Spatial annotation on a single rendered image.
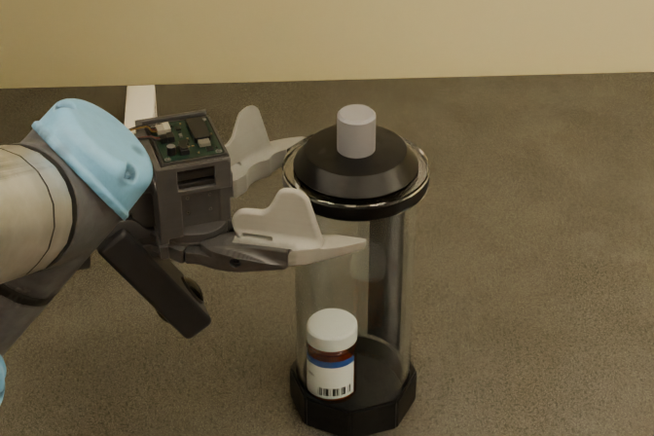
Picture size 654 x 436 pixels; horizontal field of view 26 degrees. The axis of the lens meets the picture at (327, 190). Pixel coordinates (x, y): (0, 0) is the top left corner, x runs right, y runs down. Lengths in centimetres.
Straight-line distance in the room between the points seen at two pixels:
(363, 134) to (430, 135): 51
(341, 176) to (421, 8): 64
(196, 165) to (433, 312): 37
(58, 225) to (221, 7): 84
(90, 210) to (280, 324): 45
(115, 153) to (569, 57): 93
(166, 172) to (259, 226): 8
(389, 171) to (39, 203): 32
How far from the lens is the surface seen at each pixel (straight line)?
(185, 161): 97
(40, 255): 79
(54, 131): 83
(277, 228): 98
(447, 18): 162
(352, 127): 101
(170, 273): 103
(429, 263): 132
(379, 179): 100
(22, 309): 87
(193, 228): 100
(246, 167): 107
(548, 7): 164
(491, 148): 150
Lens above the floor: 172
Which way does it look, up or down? 34 degrees down
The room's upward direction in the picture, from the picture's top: straight up
